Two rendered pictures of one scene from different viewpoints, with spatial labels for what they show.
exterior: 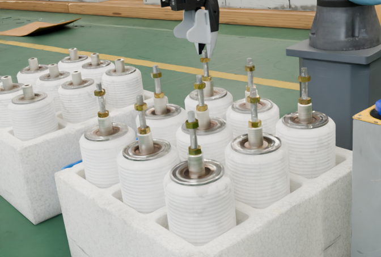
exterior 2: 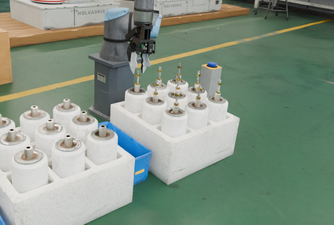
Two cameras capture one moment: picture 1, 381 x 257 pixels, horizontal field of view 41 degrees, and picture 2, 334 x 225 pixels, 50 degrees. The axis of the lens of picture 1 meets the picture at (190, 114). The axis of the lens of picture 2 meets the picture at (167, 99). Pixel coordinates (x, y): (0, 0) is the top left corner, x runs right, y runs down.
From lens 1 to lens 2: 1.68 m
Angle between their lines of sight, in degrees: 87
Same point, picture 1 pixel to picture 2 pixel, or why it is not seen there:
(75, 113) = not seen: hidden behind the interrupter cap
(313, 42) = (118, 58)
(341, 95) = (130, 77)
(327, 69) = (126, 68)
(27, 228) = (134, 204)
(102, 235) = (199, 147)
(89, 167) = (184, 127)
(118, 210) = (209, 128)
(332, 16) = (125, 46)
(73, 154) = not seen: hidden behind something
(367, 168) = (213, 82)
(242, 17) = not seen: outside the picture
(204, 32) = (146, 61)
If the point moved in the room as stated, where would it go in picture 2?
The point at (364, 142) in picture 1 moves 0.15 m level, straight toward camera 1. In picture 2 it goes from (213, 75) to (246, 81)
